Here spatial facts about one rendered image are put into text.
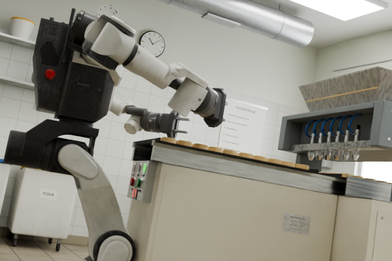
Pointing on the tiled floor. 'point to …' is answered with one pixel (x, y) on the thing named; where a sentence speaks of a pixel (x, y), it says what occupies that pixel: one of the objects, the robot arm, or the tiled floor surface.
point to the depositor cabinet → (362, 229)
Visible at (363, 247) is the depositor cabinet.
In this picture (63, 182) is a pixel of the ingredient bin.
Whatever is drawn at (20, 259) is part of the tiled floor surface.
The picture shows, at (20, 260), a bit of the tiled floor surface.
